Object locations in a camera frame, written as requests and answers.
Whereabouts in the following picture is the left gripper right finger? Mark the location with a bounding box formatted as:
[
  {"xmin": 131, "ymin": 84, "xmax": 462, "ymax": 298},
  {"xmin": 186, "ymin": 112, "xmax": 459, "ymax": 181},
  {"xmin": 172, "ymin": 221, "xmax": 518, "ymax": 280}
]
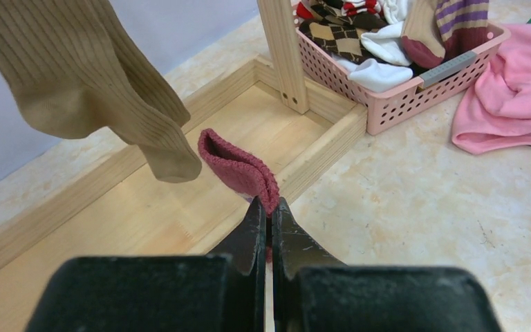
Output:
[{"xmin": 272, "ymin": 199, "xmax": 501, "ymax": 331}]

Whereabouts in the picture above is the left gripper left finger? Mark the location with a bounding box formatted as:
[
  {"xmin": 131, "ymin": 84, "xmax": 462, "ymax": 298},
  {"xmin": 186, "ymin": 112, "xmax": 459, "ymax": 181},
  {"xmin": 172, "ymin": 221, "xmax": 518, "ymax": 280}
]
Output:
[{"xmin": 26, "ymin": 199, "xmax": 267, "ymax": 331}]

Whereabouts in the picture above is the purple striped sock maroon cuff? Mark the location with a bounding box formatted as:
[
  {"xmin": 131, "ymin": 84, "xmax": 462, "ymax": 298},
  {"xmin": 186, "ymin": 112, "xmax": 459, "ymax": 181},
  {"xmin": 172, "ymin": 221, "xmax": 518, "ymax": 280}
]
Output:
[{"xmin": 197, "ymin": 128, "xmax": 281, "ymax": 264}]

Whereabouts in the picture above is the wooden clothes rack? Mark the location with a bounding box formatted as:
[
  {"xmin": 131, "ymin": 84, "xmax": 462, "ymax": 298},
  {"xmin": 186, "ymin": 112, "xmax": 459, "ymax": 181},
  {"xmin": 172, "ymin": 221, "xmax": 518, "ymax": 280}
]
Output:
[{"xmin": 0, "ymin": 18, "xmax": 367, "ymax": 331}]

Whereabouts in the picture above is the pink plastic basket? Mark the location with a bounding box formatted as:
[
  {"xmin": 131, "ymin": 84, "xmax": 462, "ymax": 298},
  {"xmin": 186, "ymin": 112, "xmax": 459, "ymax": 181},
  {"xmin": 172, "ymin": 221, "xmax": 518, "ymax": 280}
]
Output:
[{"xmin": 294, "ymin": 3, "xmax": 510, "ymax": 134}]

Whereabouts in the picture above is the brown argyle sock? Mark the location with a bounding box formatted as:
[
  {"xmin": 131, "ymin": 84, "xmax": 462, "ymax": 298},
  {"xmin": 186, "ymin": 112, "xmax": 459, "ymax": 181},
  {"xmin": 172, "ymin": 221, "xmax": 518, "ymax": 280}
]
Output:
[{"xmin": 299, "ymin": 1, "xmax": 388, "ymax": 64}]

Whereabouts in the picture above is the pink cloth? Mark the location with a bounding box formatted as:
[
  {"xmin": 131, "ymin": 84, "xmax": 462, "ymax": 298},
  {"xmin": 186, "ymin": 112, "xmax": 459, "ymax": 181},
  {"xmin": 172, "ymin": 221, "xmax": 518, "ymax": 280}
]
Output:
[{"xmin": 451, "ymin": 24, "xmax": 531, "ymax": 155}]

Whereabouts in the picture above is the red white striped sock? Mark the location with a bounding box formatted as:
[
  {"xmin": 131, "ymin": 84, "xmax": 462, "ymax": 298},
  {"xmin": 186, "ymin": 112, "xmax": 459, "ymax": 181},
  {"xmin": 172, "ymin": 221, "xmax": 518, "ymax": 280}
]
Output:
[{"xmin": 299, "ymin": 0, "xmax": 384, "ymax": 19}]

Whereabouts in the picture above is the purple striped tan sock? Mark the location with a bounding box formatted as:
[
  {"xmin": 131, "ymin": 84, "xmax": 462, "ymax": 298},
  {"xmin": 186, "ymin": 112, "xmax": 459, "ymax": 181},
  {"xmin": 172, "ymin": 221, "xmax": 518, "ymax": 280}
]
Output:
[{"xmin": 401, "ymin": 0, "xmax": 489, "ymax": 69}]

